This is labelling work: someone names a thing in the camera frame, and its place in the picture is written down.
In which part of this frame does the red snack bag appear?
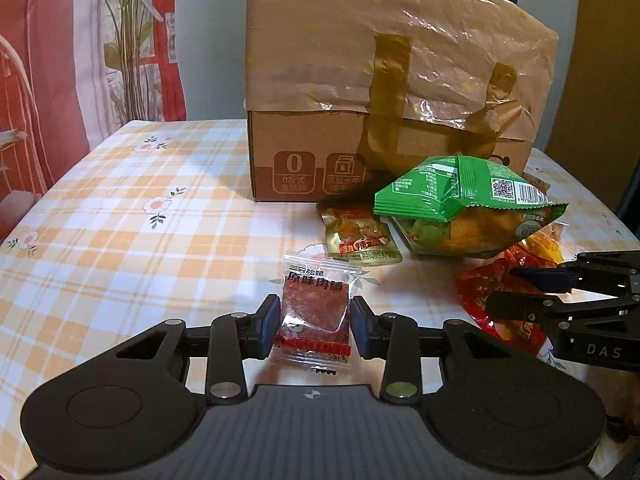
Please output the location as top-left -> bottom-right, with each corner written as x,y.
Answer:
454,244 -> 564,356

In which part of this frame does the wooden door panel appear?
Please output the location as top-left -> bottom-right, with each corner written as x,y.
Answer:
546,0 -> 639,210

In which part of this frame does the clear dried meat packet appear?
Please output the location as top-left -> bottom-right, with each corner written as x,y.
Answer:
272,254 -> 362,375

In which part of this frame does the cardboard box with plastic liner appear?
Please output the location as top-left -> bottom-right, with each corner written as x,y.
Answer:
245,0 -> 559,202

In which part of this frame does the large green snack bag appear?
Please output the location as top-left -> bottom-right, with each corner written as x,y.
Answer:
373,155 -> 567,258

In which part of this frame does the orange snack packet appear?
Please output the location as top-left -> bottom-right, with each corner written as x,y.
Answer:
518,230 -> 564,266

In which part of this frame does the small olive green packet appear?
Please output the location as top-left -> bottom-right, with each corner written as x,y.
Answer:
318,204 -> 402,266

